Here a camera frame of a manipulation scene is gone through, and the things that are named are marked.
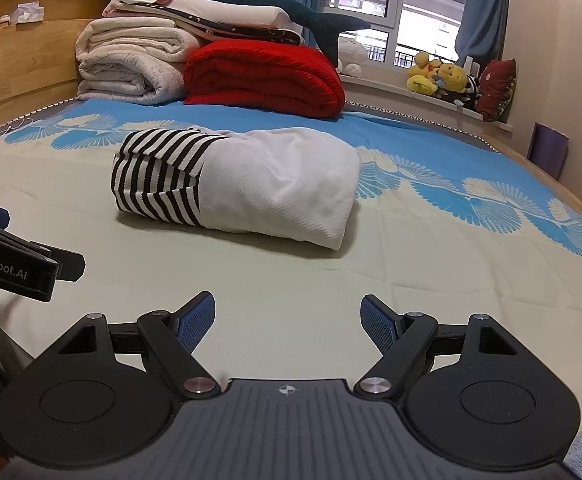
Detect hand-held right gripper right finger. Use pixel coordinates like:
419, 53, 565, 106
353, 294, 536, 401

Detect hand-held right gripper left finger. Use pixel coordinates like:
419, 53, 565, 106
46, 290, 222, 401

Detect black white striped garment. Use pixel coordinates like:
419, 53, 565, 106
112, 127, 362, 252

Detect blue cream patterned bed mat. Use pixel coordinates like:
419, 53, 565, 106
0, 97, 582, 411

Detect grey-white rolled quilt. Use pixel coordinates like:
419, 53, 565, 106
78, 52, 187, 107

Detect tissue box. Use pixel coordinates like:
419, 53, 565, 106
14, 2, 46, 25

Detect cream folded blanket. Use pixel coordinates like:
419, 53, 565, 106
76, 17, 199, 68

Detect windowsill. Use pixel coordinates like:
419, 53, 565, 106
338, 72, 514, 135

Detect yellow duck plush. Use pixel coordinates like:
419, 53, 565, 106
407, 51, 439, 96

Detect striped bee plush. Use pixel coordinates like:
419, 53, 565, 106
458, 72, 482, 110

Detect red folded blanket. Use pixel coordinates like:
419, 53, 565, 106
183, 40, 347, 120

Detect yellow chick plush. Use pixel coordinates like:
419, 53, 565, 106
433, 62, 469, 101

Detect red cushion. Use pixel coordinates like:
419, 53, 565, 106
476, 57, 518, 123

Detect white seal plush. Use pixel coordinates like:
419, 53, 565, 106
336, 39, 363, 75

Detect white pillow stack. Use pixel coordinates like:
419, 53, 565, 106
102, 0, 306, 47

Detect window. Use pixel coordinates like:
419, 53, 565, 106
321, 0, 472, 68

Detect wooden bed frame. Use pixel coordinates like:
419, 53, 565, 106
0, 0, 582, 241

